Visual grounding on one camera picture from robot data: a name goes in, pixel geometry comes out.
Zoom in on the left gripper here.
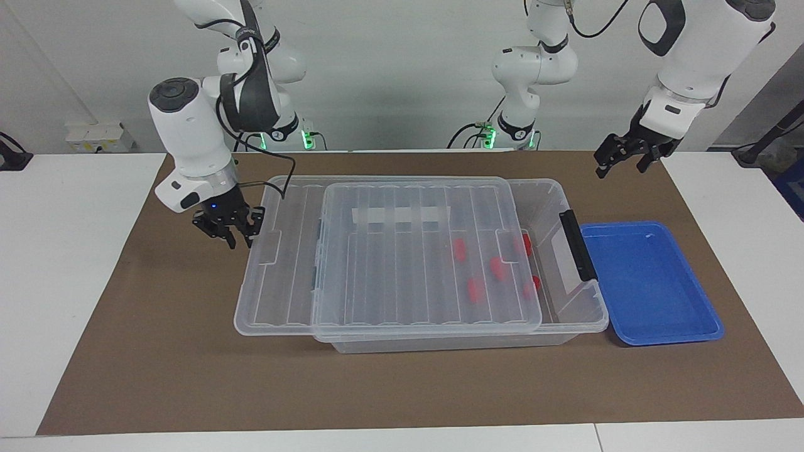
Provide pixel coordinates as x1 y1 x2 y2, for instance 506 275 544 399
594 104 683 180

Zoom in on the white power strip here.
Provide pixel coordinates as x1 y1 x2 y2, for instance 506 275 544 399
65 121 136 153

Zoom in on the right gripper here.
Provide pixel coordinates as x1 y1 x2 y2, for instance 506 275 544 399
192 182 266 250

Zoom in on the black box latch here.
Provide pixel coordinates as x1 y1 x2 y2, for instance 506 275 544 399
558 209 598 283

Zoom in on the blue plastic tray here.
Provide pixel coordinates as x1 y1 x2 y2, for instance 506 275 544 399
579 220 725 347

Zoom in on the black cable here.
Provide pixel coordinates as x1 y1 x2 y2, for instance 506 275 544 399
567 0 631 39
447 94 507 150
215 72 297 200

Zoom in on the clear plastic storage box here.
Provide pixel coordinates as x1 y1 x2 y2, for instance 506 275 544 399
312 178 611 355

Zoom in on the clear plastic box lid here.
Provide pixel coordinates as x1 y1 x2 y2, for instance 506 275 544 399
233 175 543 343

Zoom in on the black stand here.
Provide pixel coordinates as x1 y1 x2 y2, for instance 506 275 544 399
0 131 34 172
731 99 804 168

